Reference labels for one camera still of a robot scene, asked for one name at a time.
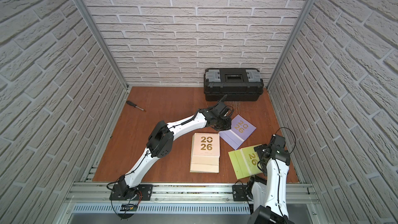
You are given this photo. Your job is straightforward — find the purple calendar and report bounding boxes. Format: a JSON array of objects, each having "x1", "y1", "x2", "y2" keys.
[{"x1": 219, "y1": 115, "x2": 256, "y2": 150}]

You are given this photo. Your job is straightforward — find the green calendar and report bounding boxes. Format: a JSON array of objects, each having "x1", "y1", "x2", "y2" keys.
[{"x1": 228, "y1": 145, "x2": 262, "y2": 179}]

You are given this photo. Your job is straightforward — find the pink calendar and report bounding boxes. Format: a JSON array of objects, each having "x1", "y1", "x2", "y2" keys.
[{"x1": 190, "y1": 133, "x2": 220, "y2": 173}]

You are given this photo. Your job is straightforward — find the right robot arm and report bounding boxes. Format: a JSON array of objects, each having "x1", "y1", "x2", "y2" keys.
[{"x1": 248, "y1": 134, "x2": 293, "y2": 224}]

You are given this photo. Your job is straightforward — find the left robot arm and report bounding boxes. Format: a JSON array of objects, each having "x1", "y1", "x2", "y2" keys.
[{"x1": 107, "y1": 95, "x2": 234, "y2": 201}]

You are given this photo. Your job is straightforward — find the black plastic toolbox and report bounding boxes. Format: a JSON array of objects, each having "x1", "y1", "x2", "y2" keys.
[{"x1": 204, "y1": 68, "x2": 264, "y2": 101}]

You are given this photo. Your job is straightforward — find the aluminium mounting rail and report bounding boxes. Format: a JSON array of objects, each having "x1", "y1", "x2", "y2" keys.
[{"x1": 65, "y1": 182, "x2": 319, "y2": 204}]

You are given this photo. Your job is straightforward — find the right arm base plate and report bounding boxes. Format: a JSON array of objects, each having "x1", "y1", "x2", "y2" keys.
[{"x1": 232, "y1": 182, "x2": 251, "y2": 202}]

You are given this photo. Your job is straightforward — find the black handled screwdriver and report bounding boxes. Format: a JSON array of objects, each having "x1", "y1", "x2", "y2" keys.
[{"x1": 126, "y1": 100, "x2": 146, "y2": 112}]

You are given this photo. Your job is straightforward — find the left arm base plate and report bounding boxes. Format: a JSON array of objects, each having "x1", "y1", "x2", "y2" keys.
[{"x1": 109, "y1": 184, "x2": 153, "y2": 201}]

